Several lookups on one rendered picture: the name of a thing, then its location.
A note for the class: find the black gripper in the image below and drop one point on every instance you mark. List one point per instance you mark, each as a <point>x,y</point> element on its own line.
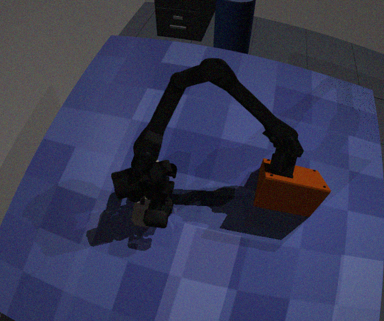
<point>158,213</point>

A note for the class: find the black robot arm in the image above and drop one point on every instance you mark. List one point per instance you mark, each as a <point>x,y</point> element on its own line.
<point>146,172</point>

